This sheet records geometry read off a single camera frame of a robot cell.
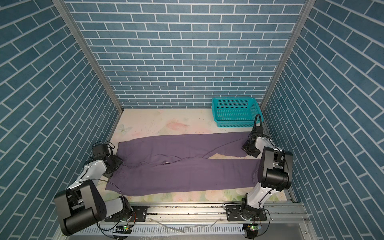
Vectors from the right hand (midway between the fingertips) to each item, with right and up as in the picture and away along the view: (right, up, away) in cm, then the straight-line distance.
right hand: (246, 148), depth 96 cm
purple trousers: (-45, -7, -5) cm, 46 cm away
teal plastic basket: (-1, +25, +24) cm, 35 cm away
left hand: (-79, -7, -8) cm, 80 cm away
